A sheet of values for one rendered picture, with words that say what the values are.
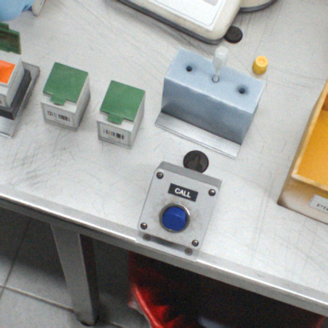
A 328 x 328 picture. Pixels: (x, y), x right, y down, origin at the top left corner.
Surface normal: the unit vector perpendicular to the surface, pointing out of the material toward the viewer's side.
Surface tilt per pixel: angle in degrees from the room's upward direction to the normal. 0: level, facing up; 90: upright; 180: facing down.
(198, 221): 30
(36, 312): 0
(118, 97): 0
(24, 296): 0
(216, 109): 90
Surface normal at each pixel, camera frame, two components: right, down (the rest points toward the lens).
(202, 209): -0.12, 0.15
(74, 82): 0.04, -0.34
